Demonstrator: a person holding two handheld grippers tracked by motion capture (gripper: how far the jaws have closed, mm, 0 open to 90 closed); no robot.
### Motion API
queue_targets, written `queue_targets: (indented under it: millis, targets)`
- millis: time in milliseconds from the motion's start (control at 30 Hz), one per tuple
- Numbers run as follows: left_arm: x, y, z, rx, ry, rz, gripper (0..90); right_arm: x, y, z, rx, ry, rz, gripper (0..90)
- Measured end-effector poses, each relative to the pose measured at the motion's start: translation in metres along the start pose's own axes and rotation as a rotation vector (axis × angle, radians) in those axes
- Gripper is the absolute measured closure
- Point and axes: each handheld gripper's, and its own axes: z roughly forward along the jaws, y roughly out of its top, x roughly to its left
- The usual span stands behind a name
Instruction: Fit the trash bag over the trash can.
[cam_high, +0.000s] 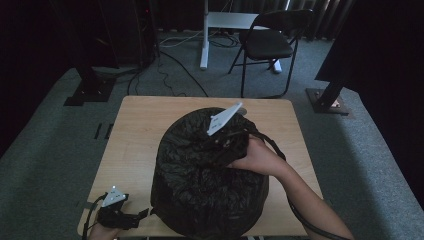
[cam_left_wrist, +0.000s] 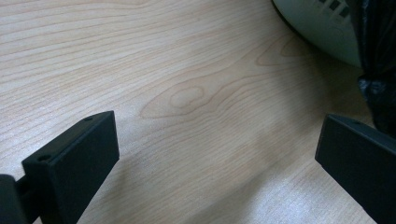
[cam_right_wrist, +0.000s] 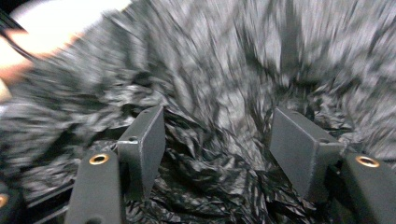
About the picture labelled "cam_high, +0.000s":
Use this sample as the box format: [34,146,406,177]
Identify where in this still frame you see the white floor cable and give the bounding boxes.
[158,29,205,48]

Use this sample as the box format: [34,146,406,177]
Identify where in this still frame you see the person's left hand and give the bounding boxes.
[87,221,123,240]

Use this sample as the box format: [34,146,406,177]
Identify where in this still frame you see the black floor cable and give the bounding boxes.
[125,39,210,98]

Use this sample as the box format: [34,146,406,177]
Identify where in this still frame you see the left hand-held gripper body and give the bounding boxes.
[95,185,142,231]

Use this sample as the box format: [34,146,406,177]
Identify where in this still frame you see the person's right hand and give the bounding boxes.
[227,134,290,178]

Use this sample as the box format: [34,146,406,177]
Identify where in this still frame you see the white desk frame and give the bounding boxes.
[199,0,284,75]

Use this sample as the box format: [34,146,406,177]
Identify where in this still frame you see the black folding chair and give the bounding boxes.
[227,8,315,100]

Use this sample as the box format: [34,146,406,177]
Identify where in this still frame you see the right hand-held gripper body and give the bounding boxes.
[203,101,252,166]

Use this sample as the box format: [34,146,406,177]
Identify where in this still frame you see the dark equipment cabinet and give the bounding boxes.
[96,0,158,68]

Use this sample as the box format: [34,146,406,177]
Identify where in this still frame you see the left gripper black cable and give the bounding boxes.
[81,194,107,240]

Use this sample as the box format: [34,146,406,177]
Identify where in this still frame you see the black plastic trash bag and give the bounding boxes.
[149,106,270,240]

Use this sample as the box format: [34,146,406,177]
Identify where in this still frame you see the black metal stand base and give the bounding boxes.
[63,65,118,107]
[305,79,352,117]

